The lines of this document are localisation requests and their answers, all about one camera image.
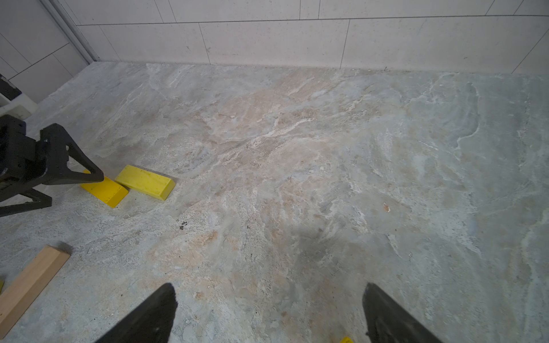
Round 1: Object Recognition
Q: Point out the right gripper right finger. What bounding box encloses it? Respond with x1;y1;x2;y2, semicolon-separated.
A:
363;282;442;343

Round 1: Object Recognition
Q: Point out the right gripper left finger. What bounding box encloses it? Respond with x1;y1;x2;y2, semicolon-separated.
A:
97;283;178;343

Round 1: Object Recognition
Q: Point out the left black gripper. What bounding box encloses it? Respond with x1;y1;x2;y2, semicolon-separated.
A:
1;114;104;217

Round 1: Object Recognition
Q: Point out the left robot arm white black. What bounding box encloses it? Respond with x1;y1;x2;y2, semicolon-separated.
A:
1;77;104;217

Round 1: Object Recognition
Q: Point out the natural wood block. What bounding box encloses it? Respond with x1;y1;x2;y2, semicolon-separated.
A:
1;245;70;339

